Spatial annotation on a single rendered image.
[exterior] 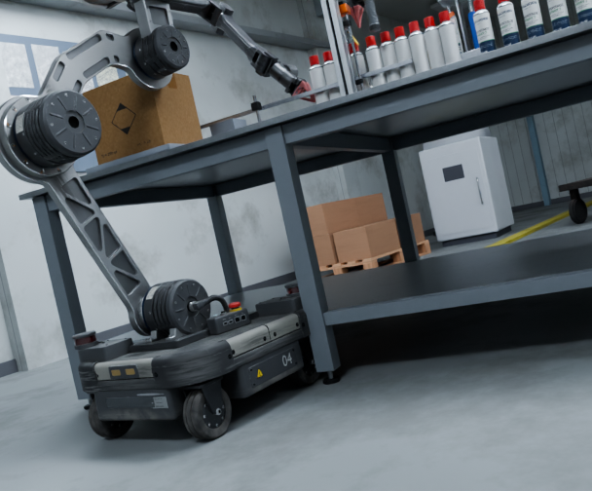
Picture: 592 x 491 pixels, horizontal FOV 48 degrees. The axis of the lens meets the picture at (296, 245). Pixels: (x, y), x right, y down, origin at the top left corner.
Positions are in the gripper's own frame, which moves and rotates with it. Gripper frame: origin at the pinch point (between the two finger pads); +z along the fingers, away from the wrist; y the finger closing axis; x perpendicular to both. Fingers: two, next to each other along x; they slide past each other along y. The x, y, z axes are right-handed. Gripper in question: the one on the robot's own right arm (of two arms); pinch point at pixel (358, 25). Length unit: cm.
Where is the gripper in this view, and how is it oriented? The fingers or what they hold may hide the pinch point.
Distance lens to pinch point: 265.6
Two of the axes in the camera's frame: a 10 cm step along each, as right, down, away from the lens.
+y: -8.9, 1.8, 4.1
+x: -3.9, 1.4, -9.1
